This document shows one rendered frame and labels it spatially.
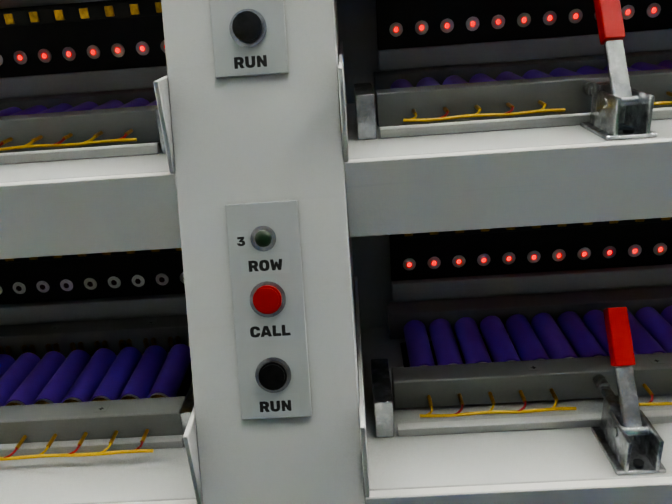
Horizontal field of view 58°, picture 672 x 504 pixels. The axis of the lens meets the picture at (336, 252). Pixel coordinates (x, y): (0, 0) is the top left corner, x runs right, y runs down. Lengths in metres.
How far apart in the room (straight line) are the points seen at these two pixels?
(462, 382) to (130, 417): 0.22
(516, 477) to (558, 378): 0.08
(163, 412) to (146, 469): 0.04
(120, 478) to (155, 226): 0.16
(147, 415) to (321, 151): 0.21
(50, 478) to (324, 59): 0.30
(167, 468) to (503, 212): 0.26
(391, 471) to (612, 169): 0.22
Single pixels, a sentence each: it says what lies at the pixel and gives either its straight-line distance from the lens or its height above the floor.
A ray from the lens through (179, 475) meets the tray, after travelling 0.41.
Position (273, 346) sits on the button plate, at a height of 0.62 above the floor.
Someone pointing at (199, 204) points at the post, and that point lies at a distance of 0.35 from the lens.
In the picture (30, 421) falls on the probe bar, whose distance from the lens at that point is 0.46.
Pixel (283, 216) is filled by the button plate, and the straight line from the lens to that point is 0.34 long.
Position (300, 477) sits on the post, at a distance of 0.37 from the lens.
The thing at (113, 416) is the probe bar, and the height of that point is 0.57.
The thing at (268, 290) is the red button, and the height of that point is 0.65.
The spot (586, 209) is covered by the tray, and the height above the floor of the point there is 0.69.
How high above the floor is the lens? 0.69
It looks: 4 degrees down
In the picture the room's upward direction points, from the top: 4 degrees counter-clockwise
